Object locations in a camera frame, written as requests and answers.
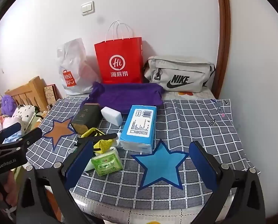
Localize green pocket tissue pack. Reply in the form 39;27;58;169
91;147;124;176

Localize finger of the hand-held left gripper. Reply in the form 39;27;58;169
1;122;22;142
13;128;43;150

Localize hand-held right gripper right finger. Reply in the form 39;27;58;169
189;141;273;224

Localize grey checked blanket with stars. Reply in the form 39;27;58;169
27;95;261;206

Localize white sponge block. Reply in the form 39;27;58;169
101;107;123;126

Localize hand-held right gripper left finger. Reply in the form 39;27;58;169
15;140;94;224

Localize red paper shopping bag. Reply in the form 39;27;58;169
94;21;143;84

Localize blue tissue pack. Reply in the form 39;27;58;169
119;105;157;154

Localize patterned box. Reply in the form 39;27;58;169
44;84;58;105

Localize purple towel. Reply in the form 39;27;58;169
89;82;164;115

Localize white light switch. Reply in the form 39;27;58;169
81;2;95;17

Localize purple plush toy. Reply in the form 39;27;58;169
1;95;17;116

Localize white polka dot pillow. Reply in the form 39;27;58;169
12;105;37;129

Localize brown wooden door frame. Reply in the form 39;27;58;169
215;0;231;98

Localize flat white tissue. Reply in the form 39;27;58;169
83;160;95;172

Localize white plastic shopping bag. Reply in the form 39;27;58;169
57;38;100;96

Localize person's left hand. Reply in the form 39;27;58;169
0;170;21;213

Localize grey waist bag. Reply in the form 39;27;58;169
143;56;216;92

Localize dark green tin box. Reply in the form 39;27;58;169
71;103;102;134

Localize wooden headboard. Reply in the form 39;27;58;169
5;76;49;112

